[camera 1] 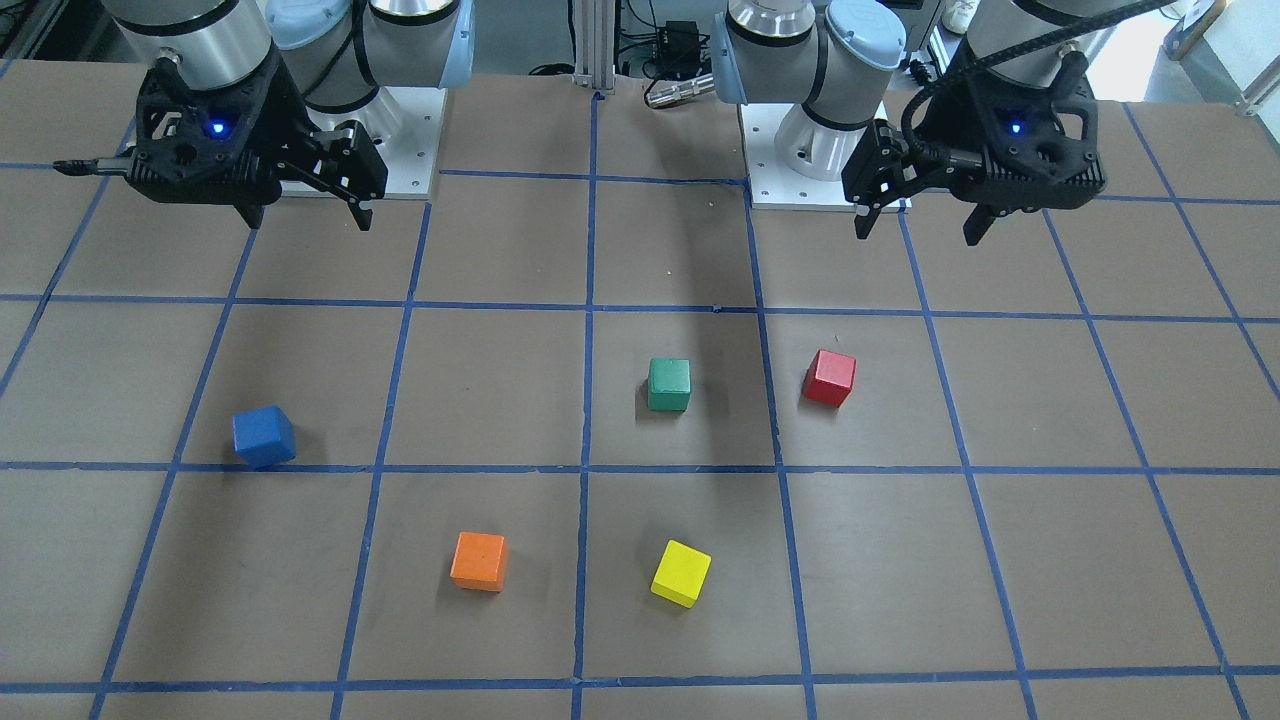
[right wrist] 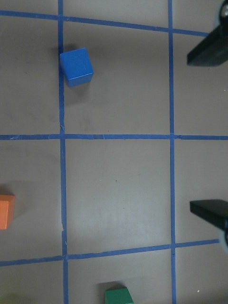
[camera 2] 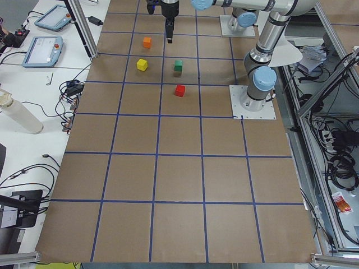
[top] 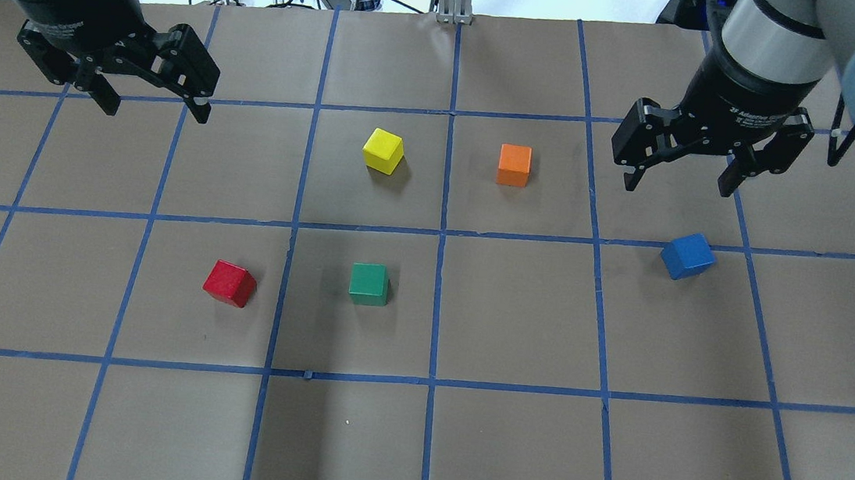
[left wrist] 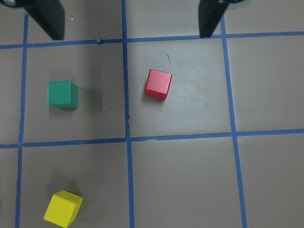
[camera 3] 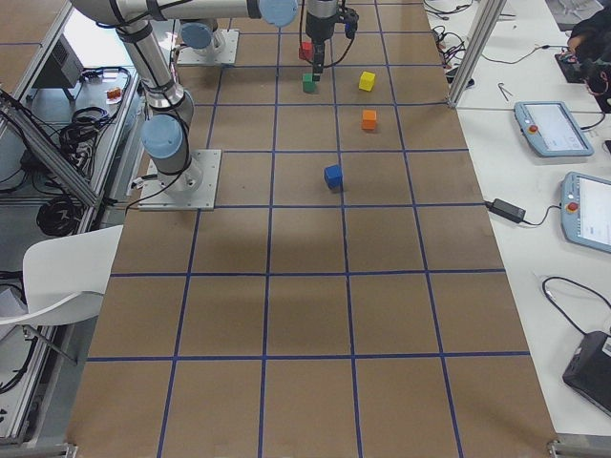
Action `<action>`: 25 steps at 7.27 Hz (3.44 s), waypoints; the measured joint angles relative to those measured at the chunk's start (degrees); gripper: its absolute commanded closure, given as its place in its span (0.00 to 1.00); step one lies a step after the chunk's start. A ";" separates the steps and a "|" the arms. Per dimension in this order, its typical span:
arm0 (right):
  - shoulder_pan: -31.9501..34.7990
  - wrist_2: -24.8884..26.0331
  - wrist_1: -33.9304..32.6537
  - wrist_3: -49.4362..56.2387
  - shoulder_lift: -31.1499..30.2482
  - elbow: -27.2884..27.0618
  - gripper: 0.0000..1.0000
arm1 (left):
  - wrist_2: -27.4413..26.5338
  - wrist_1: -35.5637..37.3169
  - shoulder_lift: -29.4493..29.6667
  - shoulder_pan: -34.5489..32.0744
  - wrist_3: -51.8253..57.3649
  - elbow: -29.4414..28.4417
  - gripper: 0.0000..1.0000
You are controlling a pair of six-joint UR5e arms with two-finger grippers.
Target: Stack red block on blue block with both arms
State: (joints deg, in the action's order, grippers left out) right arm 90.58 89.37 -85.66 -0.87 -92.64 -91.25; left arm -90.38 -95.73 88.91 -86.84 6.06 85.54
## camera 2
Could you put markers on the aluminium frame post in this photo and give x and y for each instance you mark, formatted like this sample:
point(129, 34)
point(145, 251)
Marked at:
point(75, 10)

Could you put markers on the lower teach pendant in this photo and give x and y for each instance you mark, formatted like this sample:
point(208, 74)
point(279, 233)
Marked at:
point(43, 52)

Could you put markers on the white paper sheet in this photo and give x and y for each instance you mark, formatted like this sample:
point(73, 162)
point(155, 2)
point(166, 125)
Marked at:
point(284, 53)

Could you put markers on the black camera stand base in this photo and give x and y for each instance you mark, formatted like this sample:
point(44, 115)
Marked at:
point(21, 209)

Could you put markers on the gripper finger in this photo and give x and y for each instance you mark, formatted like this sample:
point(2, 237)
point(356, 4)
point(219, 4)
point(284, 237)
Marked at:
point(169, 28)

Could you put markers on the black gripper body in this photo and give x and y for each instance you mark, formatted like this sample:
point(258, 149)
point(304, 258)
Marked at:
point(169, 10)

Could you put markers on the black power adapter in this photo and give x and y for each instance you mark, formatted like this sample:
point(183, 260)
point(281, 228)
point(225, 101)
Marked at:
point(95, 21)

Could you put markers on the green wooden block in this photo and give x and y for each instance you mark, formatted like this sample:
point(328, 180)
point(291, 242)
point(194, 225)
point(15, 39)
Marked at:
point(178, 65)

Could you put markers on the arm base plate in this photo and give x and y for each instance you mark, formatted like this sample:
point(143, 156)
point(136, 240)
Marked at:
point(243, 107)
point(230, 28)

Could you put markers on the yellow wooden block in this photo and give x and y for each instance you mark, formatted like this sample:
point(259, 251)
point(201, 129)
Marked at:
point(142, 64)

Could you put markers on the white cardboard tube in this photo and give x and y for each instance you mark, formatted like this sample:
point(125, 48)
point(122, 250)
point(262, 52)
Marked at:
point(19, 113)

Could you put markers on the brown paper mat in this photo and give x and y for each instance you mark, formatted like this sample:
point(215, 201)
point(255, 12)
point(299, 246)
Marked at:
point(148, 176)

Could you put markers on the teach pendant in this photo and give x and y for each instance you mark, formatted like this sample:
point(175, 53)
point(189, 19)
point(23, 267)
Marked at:
point(54, 19)
point(43, 52)

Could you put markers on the orange wooden block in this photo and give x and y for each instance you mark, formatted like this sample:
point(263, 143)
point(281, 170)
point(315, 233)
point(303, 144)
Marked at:
point(147, 42)

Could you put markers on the red wooden block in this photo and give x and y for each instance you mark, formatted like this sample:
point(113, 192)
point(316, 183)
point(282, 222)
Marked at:
point(180, 90)

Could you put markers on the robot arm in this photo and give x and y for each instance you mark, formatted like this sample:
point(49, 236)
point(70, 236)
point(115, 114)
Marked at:
point(257, 62)
point(239, 24)

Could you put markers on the upper teach pendant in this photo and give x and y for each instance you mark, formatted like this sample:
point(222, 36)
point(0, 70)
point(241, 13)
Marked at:
point(54, 19)

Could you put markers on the allen key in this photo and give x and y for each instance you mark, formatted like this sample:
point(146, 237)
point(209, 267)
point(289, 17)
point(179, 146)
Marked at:
point(49, 79)

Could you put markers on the red snack packet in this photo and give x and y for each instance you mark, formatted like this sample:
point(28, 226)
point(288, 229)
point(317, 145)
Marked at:
point(341, 203)

